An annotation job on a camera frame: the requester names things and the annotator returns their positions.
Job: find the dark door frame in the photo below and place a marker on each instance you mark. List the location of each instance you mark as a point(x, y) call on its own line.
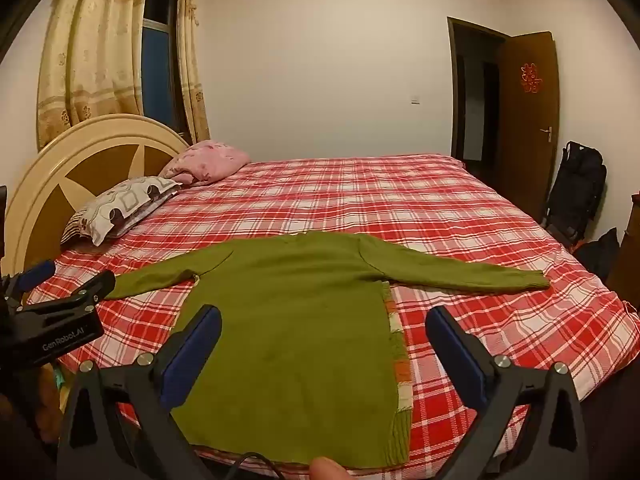
point(452, 85)

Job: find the red plaid bed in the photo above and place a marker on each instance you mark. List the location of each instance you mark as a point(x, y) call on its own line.
point(450, 220)

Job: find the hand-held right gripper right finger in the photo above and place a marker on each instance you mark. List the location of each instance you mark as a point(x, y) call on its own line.
point(457, 355)

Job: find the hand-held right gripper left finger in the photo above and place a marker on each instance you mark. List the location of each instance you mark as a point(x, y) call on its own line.
point(192, 355)

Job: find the red paper door decoration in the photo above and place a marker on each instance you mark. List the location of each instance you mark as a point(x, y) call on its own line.
point(531, 77)

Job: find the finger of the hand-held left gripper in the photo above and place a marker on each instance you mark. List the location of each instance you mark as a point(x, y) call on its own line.
point(35, 272)
point(85, 292)

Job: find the narrow beige floral curtain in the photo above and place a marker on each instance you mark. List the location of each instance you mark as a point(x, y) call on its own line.
point(192, 60)

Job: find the black bag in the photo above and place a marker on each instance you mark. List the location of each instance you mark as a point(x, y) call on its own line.
point(600, 257)

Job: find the brown patterned pillow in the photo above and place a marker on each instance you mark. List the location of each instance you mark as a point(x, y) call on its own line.
point(120, 205)

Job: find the black backpack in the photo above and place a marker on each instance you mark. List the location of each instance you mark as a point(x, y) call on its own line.
point(575, 190)

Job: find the brown wooden door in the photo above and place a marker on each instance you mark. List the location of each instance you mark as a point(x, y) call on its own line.
point(525, 160)

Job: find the pink pillow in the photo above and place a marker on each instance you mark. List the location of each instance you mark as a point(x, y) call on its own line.
point(210, 160)

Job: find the person's right hand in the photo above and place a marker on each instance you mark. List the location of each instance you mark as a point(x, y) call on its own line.
point(327, 470)

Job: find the brown wooden furniture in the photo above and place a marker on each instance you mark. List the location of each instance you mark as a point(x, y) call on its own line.
point(630, 260)

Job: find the person's left forearm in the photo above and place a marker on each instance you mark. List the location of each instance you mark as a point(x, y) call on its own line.
point(47, 400)

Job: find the window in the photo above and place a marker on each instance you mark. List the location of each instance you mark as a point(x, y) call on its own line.
point(157, 60)

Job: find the wide beige floral curtain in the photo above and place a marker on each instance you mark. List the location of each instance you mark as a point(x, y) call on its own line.
point(90, 50)

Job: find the green knitted sweater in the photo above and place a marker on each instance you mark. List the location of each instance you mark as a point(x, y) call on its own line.
point(300, 320)

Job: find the cream and brown headboard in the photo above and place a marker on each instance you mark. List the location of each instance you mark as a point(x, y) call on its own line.
point(100, 160)

